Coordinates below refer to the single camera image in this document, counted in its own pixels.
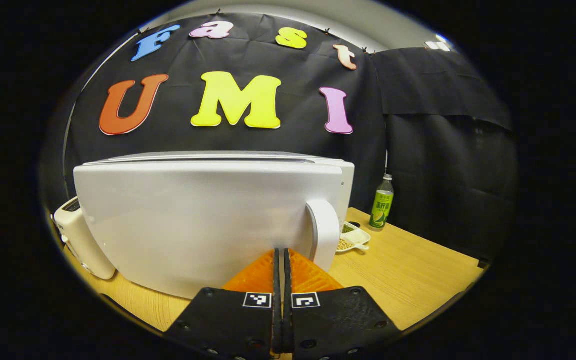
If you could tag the small white bean dish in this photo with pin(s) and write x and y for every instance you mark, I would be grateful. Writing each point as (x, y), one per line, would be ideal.
(355, 239)

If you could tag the white microwave oven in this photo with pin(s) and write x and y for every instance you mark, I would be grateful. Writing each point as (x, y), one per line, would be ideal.
(193, 220)

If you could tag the green drink bottle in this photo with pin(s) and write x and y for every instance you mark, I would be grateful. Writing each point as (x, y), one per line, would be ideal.
(381, 210)

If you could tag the ceiling light panel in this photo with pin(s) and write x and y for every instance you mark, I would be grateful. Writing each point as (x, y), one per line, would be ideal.
(439, 45)

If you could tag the white toaster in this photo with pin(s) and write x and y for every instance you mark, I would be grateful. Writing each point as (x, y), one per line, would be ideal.
(80, 240)

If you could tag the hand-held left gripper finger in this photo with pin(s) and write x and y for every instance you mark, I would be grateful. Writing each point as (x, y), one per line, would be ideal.
(288, 300)
(277, 300)

